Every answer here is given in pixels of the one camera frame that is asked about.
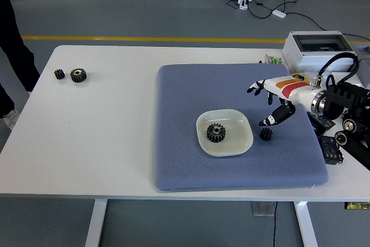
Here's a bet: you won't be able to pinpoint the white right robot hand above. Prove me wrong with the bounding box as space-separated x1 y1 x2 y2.
247 75 320 128

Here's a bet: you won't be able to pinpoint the large black gear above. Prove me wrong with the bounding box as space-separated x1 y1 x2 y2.
70 68 88 84
206 123 227 144

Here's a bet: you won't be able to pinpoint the grey metal box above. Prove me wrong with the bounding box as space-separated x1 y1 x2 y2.
357 45 370 89

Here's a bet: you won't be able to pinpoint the yellow tape measure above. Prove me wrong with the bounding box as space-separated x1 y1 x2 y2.
290 72 309 82

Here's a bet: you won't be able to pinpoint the clear plastic parts bag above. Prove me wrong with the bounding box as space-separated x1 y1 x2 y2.
303 71 333 82

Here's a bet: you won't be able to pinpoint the green white terminal connectors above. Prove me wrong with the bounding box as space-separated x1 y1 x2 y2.
265 54 284 64

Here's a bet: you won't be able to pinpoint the black digital meter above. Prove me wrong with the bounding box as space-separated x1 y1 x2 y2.
308 113 336 130

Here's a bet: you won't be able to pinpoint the white square dish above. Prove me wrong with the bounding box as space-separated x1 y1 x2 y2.
196 108 255 157

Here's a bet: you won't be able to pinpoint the blue-grey padded mat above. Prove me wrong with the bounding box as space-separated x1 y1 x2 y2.
153 64 330 192

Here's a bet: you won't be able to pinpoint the grey floor plate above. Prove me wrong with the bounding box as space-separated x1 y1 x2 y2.
250 201 275 217

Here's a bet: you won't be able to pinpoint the yellow black label strip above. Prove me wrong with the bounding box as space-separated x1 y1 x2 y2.
344 201 370 210

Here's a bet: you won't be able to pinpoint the white table leg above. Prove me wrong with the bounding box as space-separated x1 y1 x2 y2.
293 201 319 247
84 200 108 247

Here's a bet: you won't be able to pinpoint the person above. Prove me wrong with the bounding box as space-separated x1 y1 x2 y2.
0 0 41 131

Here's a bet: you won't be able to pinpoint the grey electrical enclosure box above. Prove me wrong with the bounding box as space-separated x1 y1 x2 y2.
282 30 358 73

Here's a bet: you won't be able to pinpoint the white switch plate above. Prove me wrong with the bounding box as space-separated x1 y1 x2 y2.
331 71 359 84

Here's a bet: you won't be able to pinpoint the black floor cable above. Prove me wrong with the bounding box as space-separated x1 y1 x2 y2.
284 12 370 43

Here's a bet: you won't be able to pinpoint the thin black cable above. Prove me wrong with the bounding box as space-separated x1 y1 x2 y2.
272 201 279 247

